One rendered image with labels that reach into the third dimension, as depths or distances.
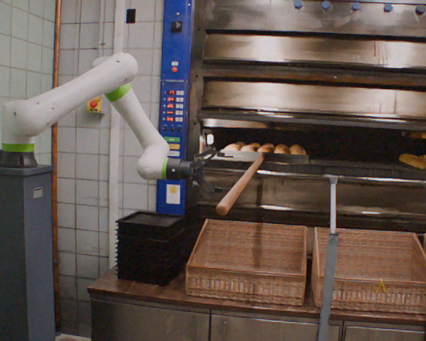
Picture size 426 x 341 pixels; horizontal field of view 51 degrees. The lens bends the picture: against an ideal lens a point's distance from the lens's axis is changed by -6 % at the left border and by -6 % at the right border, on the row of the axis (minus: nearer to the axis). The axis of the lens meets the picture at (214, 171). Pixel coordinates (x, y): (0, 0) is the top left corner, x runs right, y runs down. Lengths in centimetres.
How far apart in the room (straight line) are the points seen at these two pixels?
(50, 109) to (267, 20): 137
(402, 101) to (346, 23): 51
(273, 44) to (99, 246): 154
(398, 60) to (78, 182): 193
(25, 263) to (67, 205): 112
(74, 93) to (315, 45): 137
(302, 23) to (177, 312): 162
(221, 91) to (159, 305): 117
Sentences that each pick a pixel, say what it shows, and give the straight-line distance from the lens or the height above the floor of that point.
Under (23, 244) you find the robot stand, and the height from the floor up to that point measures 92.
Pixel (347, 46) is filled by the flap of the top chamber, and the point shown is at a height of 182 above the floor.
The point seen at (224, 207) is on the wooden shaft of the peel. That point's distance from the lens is 115.
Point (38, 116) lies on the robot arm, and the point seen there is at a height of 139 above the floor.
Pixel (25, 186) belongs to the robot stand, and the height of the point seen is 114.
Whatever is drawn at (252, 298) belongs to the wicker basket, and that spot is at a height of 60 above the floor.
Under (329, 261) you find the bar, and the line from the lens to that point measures 201.
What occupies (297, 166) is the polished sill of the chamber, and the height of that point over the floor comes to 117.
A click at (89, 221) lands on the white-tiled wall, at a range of 285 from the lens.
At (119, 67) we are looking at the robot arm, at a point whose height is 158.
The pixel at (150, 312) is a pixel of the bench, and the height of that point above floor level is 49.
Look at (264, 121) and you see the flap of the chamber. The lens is 239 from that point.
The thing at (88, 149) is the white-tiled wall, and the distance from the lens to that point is 279.
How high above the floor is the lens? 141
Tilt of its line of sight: 6 degrees down
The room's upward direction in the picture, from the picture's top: 2 degrees clockwise
